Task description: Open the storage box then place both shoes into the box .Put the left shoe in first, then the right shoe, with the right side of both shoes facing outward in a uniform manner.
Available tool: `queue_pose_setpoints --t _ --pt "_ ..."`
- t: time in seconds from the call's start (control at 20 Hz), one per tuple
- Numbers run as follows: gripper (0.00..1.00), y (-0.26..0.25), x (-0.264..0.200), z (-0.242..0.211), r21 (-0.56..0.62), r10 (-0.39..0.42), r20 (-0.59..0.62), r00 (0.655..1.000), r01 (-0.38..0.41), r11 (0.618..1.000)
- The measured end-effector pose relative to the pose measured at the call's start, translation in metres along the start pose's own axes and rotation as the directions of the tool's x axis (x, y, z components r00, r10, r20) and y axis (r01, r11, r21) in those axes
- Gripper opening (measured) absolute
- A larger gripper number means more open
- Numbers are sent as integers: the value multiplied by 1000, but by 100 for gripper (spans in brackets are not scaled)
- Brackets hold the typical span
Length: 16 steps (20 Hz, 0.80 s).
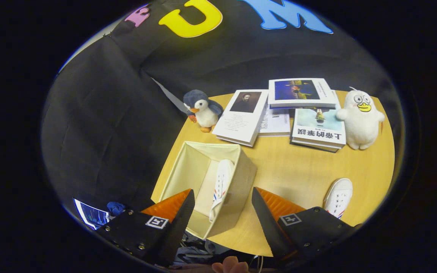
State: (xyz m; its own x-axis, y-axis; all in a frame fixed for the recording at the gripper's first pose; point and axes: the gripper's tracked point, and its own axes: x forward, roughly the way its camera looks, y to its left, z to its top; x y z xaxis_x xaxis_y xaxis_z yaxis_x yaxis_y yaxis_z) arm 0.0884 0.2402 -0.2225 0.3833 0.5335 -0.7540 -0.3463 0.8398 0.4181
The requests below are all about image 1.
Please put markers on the book with blue picture cover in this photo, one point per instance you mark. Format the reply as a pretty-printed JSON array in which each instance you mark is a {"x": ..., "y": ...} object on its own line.
[{"x": 302, "y": 98}]

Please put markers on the grey blue clothing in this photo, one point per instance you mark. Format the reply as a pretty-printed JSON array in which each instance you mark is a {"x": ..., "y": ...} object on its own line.
[{"x": 195, "y": 252}]

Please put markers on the blue penguin plush toy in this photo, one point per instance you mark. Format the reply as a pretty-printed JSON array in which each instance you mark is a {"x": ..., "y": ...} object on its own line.
[{"x": 205, "y": 113}]

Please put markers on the white duck plush toy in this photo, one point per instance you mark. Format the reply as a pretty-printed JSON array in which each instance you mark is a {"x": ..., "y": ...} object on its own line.
[{"x": 360, "y": 125}]

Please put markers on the white book with portrait cover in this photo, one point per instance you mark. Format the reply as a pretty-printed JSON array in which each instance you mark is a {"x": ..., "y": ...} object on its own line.
[{"x": 241, "y": 121}]

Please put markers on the blue cloth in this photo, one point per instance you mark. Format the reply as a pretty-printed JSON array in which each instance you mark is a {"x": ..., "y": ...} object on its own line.
[{"x": 116, "y": 208}]

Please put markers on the book with pale sky cover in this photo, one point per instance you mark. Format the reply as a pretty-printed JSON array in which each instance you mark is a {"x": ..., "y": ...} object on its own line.
[{"x": 317, "y": 129}]

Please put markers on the thin white booklet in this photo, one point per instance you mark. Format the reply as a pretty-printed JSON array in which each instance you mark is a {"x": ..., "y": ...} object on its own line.
[{"x": 277, "y": 123}]

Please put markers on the cream fabric storage box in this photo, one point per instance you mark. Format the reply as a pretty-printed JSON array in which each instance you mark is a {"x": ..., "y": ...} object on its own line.
[{"x": 237, "y": 189}]

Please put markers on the open laptop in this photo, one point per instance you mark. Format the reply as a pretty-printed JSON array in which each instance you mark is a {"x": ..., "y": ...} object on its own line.
[{"x": 91, "y": 215}]

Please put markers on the white canvas shoe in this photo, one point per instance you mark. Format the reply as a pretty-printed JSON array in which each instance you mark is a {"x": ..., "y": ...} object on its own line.
[
  {"x": 340, "y": 195},
  {"x": 222, "y": 182}
]

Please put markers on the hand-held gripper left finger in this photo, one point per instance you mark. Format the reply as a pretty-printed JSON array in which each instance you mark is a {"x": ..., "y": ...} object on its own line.
[{"x": 178, "y": 231}]

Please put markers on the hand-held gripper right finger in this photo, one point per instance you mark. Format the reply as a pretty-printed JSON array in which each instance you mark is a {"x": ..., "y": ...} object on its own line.
[{"x": 269, "y": 227}]

